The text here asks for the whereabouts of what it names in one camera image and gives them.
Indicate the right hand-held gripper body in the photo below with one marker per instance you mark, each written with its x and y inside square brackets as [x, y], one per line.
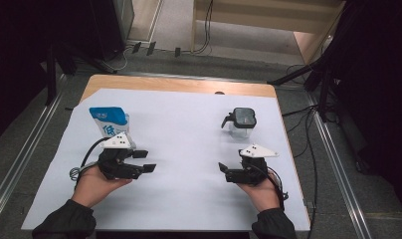
[252, 172]

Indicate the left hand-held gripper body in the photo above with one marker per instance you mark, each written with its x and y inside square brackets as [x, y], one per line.
[117, 162]

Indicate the person's right hand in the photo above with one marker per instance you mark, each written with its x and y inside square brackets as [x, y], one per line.
[263, 194]

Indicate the person's left hand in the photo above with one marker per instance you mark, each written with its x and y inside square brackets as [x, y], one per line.
[93, 186]

